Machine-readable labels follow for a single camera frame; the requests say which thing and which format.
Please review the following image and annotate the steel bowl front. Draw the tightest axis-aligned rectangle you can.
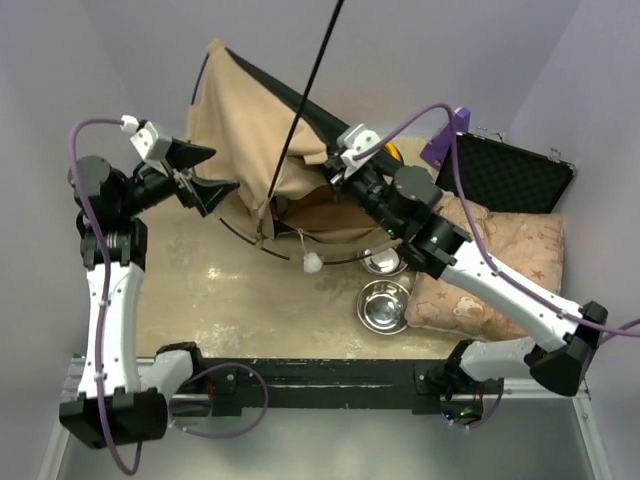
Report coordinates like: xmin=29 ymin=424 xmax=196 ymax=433
xmin=355 ymin=280 xmax=410 ymax=336

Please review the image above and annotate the aluminium rail frame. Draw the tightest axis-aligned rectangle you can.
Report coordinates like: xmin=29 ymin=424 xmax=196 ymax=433
xmin=37 ymin=355 xmax=612 ymax=480

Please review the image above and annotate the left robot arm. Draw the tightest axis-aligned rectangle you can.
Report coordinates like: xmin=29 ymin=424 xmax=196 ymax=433
xmin=59 ymin=140 xmax=238 ymax=449

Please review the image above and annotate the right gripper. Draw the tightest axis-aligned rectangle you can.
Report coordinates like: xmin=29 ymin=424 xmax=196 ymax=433
xmin=315 ymin=150 xmax=405 ymax=237

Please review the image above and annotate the purple plastic piece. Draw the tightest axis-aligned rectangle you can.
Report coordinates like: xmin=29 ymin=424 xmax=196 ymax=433
xmin=420 ymin=106 xmax=471 ymax=171

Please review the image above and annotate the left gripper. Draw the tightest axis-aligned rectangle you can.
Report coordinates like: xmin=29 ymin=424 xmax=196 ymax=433
xmin=119 ymin=138 xmax=239 ymax=217

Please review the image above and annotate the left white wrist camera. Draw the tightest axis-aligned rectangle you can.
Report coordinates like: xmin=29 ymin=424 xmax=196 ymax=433
xmin=121 ymin=115 xmax=173 ymax=162

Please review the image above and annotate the pink patterned pillow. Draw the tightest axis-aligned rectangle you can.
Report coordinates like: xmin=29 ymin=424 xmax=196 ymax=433
xmin=405 ymin=202 xmax=564 ymax=341

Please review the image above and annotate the purple cable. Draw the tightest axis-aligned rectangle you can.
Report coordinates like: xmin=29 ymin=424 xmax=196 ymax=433
xmin=68 ymin=116 xmax=269 ymax=475
xmin=352 ymin=103 xmax=640 ymax=430

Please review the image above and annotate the steel bowl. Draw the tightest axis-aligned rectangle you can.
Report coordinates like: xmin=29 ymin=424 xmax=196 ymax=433
xmin=360 ymin=248 xmax=407 ymax=277
xmin=355 ymin=280 xmax=410 ymax=336

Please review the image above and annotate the black foam-lined case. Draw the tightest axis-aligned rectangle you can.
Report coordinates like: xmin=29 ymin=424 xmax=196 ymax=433
xmin=457 ymin=133 xmax=576 ymax=214

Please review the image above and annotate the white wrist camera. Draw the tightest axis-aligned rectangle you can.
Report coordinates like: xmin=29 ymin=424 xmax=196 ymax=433
xmin=337 ymin=124 xmax=381 ymax=171
xmin=121 ymin=115 xmax=173 ymax=162

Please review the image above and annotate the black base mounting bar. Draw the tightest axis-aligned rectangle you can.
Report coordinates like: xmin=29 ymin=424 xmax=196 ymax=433
xmin=171 ymin=358 xmax=501 ymax=417

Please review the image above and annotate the beige pet tent fabric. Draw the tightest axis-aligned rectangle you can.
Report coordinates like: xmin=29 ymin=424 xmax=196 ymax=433
xmin=184 ymin=38 xmax=406 ymax=266

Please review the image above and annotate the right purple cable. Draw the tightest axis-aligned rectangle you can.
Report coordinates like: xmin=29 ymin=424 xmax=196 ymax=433
xmin=352 ymin=103 xmax=640 ymax=430

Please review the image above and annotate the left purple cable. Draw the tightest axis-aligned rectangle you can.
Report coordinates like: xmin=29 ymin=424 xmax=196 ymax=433
xmin=68 ymin=116 xmax=269 ymax=475

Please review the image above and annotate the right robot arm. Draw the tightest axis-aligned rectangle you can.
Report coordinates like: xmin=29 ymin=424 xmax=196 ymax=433
xmin=321 ymin=155 xmax=608 ymax=397

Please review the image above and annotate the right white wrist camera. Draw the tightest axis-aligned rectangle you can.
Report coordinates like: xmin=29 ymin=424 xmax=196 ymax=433
xmin=337 ymin=124 xmax=381 ymax=171

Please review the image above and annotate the steel bowl rear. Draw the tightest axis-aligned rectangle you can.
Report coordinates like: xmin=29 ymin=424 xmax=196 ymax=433
xmin=360 ymin=248 xmax=407 ymax=277

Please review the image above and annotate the yellow double bowl holder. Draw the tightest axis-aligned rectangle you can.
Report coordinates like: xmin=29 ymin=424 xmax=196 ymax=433
xmin=384 ymin=143 xmax=404 ymax=164

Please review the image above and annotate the white pompom toy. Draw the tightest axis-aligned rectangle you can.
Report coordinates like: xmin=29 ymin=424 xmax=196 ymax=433
xmin=297 ymin=229 xmax=324 ymax=274

